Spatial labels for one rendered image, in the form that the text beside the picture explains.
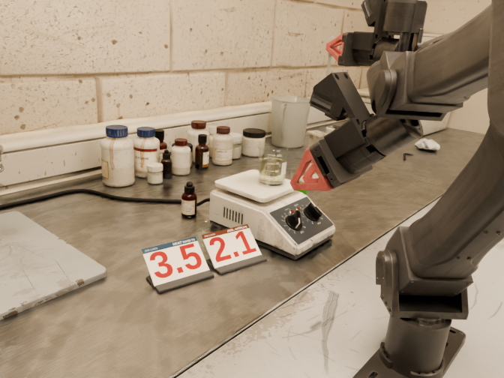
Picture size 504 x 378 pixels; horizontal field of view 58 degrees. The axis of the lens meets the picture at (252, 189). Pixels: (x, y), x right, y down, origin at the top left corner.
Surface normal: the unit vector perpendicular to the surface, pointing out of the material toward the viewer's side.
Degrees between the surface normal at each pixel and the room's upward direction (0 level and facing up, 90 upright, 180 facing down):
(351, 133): 90
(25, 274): 0
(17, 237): 0
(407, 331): 90
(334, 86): 90
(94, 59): 90
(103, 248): 0
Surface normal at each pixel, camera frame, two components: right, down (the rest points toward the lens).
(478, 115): -0.65, 0.22
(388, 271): 0.07, -0.19
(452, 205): -1.00, -0.09
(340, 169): 0.62, -0.40
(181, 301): 0.07, -0.94
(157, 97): 0.76, 0.26
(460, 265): -0.01, 0.83
